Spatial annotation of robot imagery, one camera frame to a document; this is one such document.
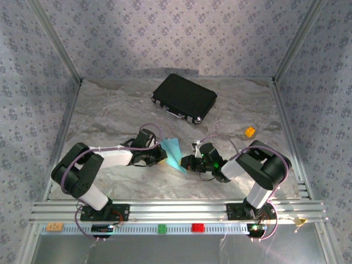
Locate light blue paper sheet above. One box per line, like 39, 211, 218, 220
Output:
159, 137, 188, 176

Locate black hard case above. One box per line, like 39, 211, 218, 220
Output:
150, 73, 218, 125

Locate right black circuit board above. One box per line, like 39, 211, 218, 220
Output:
246, 223, 267, 237

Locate black circuit board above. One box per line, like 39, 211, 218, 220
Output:
91, 224, 115, 239
246, 223, 267, 237

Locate left black circuit board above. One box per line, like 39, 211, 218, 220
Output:
91, 224, 115, 239

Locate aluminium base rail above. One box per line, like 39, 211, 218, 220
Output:
29, 200, 329, 225

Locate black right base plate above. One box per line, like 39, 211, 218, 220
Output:
225, 202, 277, 221

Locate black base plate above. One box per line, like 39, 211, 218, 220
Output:
225, 202, 277, 221
80, 203, 130, 222

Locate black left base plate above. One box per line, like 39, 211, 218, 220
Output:
80, 203, 130, 222

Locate white slotted cable duct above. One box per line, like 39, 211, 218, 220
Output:
40, 223, 266, 236

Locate aluminium frame bar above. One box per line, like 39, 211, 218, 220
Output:
271, 78, 313, 200
272, 0, 329, 83
26, 0, 84, 83
42, 79, 83, 201

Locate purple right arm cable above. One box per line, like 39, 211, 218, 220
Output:
196, 134, 293, 242

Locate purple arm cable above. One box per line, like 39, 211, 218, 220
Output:
196, 134, 293, 242
60, 123, 163, 243

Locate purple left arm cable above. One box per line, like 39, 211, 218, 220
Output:
60, 123, 163, 243

